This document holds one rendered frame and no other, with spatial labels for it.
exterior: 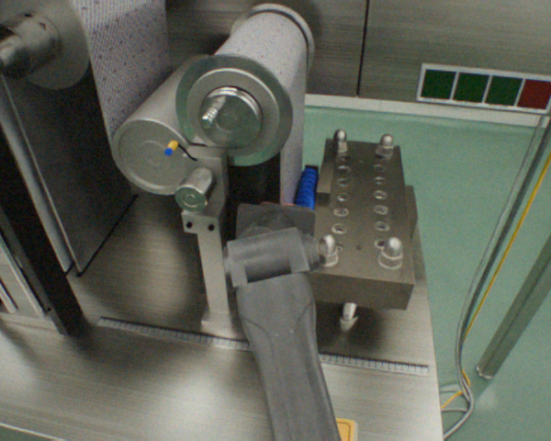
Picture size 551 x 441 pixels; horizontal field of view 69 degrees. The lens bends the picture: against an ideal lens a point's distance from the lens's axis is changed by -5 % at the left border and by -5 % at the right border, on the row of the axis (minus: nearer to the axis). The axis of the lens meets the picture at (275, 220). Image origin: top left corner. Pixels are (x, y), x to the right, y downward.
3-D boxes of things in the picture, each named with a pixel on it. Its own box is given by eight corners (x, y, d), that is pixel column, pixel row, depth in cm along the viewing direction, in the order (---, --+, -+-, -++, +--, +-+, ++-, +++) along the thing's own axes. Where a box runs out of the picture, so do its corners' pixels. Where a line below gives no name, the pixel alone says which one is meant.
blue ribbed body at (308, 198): (285, 253, 67) (285, 236, 65) (301, 177, 84) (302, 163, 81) (307, 255, 67) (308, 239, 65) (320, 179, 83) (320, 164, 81)
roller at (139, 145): (122, 189, 62) (103, 116, 55) (181, 114, 82) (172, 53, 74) (198, 197, 61) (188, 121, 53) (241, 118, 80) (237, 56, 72)
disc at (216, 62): (176, 155, 57) (173, 45, 47) (178, 153, 57) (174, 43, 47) (285, 175, 56) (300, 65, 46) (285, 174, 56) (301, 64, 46)
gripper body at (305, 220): (311, 257, 57) (308, 274, 50) (237, 248, 58) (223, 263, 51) (317, 209, 55) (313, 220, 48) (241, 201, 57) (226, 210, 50)
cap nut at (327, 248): (312, 265, 62) (314, 243, 59) (314, 248, 65) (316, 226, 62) (337, 268, 62) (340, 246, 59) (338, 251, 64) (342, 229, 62)
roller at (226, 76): (187, 148, 55) (185, 62, 48) (236, 76, 75) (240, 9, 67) (273, 163, 54) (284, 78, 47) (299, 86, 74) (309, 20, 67)
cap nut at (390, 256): (376, 268, 62) (382, 246, 59) (376, 251, 64) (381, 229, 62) (402, 271, 61) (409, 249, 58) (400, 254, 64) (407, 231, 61)
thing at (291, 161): (279, 255, 66) (280, 152, 54) (298, 173, 84) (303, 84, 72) (282, 255, 66) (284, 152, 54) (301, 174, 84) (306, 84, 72)
